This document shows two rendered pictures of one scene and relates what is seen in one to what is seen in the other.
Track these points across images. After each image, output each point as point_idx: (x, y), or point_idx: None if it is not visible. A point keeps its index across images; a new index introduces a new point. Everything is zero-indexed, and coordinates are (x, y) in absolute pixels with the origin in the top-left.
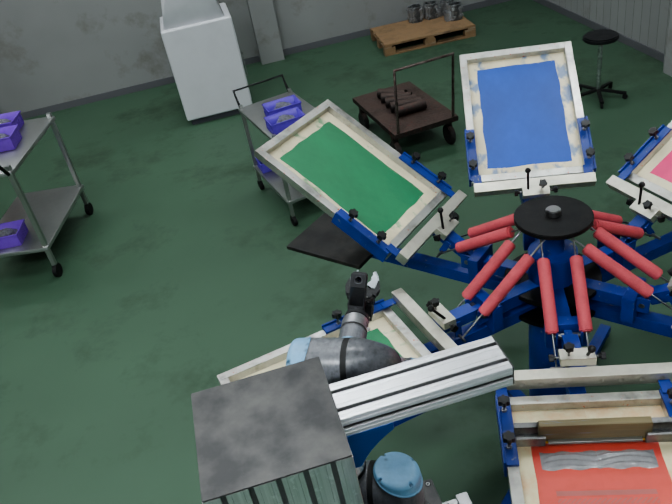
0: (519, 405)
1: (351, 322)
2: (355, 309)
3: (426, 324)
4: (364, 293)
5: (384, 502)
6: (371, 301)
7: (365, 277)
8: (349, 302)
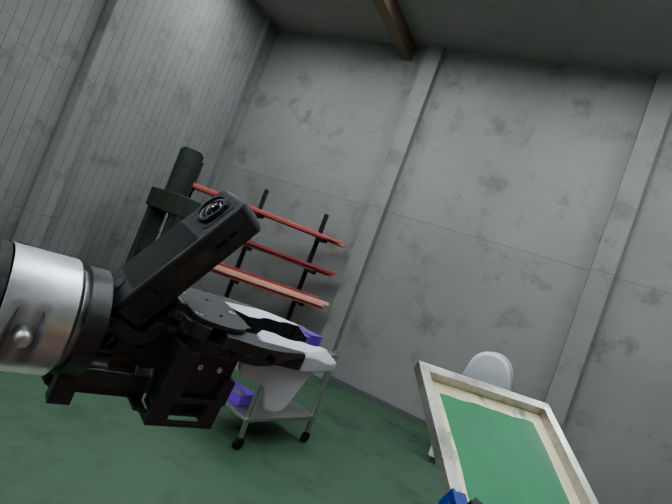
0: None
1: (3, 240)
2: (102, 270)
3: None
4: (181, 252)
5: None
6: (195, 337)
7: (234, 210)
8: (130, 260)
